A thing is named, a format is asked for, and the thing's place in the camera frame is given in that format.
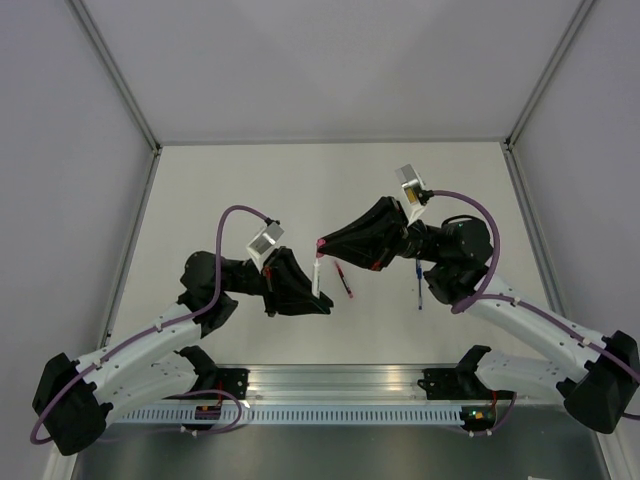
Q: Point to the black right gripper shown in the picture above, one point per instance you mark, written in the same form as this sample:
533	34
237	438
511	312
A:
373	239

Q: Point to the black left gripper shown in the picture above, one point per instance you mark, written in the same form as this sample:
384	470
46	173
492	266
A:
288	288

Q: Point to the blue ballpoint pen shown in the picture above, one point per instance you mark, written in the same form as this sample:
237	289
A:
419	276

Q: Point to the white marker pen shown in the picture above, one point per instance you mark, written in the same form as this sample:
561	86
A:
316	274

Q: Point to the red gel pen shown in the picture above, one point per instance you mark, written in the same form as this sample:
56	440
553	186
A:
343	280

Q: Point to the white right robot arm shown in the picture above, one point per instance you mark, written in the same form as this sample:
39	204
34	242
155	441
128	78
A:
592	375

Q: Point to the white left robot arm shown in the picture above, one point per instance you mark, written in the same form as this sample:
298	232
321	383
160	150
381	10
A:
76	400

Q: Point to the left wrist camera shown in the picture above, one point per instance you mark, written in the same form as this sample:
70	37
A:
264	243

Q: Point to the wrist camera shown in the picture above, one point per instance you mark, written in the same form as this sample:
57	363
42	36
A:
414	196
264	243

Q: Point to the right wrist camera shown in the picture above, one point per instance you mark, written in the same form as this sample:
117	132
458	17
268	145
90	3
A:
414	196

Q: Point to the aluminium mounting rail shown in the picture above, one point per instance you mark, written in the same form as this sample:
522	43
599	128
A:
325	382

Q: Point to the perforated cable duct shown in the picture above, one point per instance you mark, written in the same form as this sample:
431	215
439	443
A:
192	414

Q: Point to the aluminium frame right post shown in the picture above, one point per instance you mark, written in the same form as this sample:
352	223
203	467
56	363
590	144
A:
569	36

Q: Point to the aluminium frame post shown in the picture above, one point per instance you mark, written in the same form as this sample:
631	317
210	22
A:
569	36
92	32

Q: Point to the aluminium frame left post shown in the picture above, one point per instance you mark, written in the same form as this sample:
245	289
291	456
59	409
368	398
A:
92	32

